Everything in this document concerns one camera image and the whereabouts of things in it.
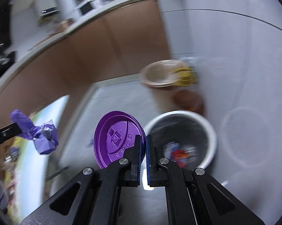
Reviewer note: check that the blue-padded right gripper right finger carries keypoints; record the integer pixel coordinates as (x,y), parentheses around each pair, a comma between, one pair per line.
(156,174)

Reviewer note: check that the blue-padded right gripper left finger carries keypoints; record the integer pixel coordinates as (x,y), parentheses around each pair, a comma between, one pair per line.
(133,169)

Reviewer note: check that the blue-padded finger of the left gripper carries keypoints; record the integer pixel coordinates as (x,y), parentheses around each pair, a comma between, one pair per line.
(8,132)

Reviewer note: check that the purple plastic cup lid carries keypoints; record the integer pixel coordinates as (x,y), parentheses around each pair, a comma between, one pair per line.
(114,134)

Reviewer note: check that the red snack wrapper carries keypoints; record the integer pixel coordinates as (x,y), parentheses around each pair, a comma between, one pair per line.
(182,155)

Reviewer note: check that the purple wrapper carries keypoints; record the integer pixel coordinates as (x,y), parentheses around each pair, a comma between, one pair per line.
(45,136)

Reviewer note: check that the grey trash bin white rim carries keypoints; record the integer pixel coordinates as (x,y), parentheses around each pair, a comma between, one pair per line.
(188,129)

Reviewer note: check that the kitchen counter with brown cabinets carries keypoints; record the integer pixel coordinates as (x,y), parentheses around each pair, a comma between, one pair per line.
(116,40)

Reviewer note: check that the beige lined waste basket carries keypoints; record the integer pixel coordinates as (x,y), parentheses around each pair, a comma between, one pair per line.
(172,84)

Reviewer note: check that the white microwave oven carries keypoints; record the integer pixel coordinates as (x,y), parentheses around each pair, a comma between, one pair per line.
(85,7)

